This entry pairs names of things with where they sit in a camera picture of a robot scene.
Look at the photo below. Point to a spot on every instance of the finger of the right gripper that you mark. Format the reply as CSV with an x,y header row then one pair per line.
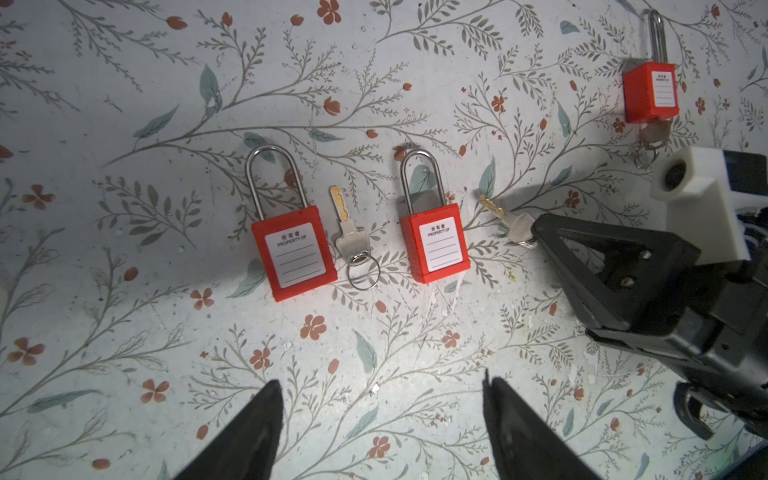
x,y
612,274

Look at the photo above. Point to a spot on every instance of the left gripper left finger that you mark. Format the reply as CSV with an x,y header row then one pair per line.
x,y
247,447

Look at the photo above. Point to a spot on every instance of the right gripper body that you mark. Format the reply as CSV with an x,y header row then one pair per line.
x,y
709,326

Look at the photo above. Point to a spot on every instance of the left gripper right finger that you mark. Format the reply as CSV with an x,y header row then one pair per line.
x,y
523,446

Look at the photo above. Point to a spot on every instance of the red padlock with keys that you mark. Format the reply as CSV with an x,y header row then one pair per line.
x,y
434,239

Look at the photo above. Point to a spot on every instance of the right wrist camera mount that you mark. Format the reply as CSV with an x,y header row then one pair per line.
x,y
705,191

